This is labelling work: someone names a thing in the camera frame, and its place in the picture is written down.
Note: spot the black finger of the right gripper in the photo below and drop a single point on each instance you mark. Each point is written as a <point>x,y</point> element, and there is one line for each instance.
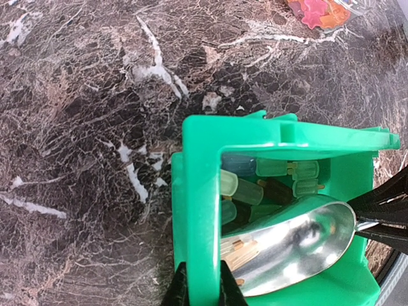
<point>391,236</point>
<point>386,203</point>

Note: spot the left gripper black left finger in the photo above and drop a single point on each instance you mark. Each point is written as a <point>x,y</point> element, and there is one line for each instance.
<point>177,293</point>

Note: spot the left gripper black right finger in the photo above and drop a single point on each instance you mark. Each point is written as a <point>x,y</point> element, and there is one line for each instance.
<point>230,293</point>

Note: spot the silver metal scoop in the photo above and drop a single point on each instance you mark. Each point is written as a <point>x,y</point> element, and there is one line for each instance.
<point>293,244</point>

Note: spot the green three-compartment candy bin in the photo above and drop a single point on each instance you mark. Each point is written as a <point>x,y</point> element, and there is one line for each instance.
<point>196,204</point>

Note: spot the yellow-green gummy candies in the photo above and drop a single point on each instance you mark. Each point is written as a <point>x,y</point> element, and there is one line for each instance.
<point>254,187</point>

